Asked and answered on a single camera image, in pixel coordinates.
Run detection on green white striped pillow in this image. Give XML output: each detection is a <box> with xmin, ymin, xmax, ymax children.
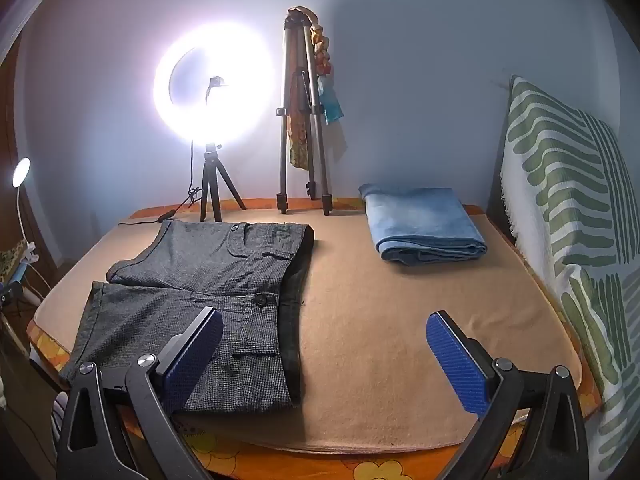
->
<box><xmin>500</xmin><ymin>76</ymin><xmax>639</xmax><ymax>479</ymax></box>

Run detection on small black tripod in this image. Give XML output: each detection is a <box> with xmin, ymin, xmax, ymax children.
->
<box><xmin>200</xmin><ymin>144</ymin><xmax>246</xmax><ymax>222</ymax></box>

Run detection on blue chair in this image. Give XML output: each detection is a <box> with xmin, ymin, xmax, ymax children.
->
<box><xmin>0</xmin><ymin>261</ymin><xmax>27</xmax><ymax>308</ymax></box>

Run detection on orange floral bed sheet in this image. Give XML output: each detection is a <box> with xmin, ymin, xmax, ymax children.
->
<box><xmin>25</xmin><ymin>196</ymin><xmax>601</xmax><ymax>480</ymax></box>

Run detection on tall grey tripod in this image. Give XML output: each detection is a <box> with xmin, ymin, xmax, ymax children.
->
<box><xmin>277</xmin><ymin>11</ymin><xmax>333</xmax><ymax>214</ymax></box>

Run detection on grey checked shorts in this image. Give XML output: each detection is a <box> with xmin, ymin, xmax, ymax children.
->
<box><xmin>61</xmin><ymin>220</ymin><xmax>314</xmax><ymax>413</ymax></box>

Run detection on colourful hanging fabric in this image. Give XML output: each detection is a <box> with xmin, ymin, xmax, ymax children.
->
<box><xmin>286</xmin><ymin>6</ymin><xmax>344</xmax><ymax>170</ymax></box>

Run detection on black power cable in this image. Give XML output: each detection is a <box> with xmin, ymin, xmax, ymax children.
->
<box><xmin>117</xmin><ymin>140</ymin><xmax>204</xmax><ymax>227</ymax></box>

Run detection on folded light blue jeans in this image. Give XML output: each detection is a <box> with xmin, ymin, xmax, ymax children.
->
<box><xmin>359</xmin><ymin>183</ymin><xmax>487</xmax><ymax>266</ymax></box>

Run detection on bright ring light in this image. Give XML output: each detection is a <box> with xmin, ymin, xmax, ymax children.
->
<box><xmin>152</xmin><ymin>18</ymin><xmax>281</xmax><ymax>148</ymax></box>

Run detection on leopard print cushion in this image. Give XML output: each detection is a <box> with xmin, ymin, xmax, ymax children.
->
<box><xmin>0</xmin><ymin>240</ymin><xmax>27</xmax><ymax>285</ymax></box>

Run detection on white clip desk lamp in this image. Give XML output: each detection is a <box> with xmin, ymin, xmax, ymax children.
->
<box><xmin>12</xmin><ymin>157</ymin><xmax>39</xmax><ymax>264</ymax></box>

